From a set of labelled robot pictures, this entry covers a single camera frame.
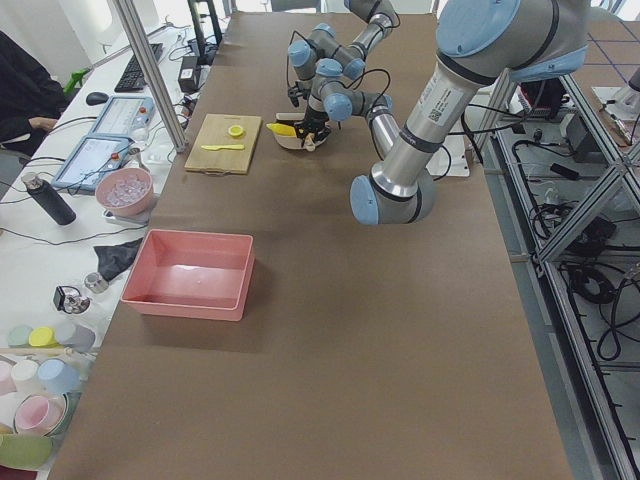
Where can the yellow toy corn cob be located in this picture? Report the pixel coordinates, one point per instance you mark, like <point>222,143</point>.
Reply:
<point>281,129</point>

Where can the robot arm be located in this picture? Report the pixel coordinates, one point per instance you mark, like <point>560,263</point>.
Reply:
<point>321,43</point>
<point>476,41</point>

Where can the pink plastic bin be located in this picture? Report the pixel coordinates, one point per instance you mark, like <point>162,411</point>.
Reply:
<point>187,274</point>

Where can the yellow lemon slice toy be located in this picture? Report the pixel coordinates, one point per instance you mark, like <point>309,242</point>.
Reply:
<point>236,131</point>

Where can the yellow plastic knife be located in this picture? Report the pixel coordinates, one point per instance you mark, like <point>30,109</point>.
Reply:
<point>231,147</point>

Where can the bamboo cutting board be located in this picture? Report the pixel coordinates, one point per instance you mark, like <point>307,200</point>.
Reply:
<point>213,131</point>

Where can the black keyboard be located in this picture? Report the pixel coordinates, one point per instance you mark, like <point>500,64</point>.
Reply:
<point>132,79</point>

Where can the upper teach pendant tablet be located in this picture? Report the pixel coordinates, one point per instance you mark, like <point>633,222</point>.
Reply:
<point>120,113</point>

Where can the teach pendant tablet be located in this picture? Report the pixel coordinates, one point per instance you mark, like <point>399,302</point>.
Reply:
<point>95,157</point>
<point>120,113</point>

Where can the pink bowl with ice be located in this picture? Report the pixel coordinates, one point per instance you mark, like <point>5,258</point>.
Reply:
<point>126,192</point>

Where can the black computer mouse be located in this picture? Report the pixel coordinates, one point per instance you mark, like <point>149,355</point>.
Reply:
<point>96,98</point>

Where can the lower teach pendant tablet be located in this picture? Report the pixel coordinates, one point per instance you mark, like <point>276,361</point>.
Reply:
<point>95,157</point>

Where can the dark grey cloth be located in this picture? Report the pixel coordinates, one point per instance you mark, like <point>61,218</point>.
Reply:
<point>115,259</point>

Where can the black water bottle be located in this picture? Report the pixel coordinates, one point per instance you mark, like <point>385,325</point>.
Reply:
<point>48,199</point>

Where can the person in black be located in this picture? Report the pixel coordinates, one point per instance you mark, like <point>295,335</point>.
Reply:
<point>31,101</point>

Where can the yellow cup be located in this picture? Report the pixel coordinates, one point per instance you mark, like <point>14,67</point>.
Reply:
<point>42,337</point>

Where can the light blue cup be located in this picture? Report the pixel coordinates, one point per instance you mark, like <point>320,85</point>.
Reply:
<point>58,377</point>

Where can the pink cup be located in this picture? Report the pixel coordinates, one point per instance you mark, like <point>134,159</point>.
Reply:
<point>39,414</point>

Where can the aluminium frame post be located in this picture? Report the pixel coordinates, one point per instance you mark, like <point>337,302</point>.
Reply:
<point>138,41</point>

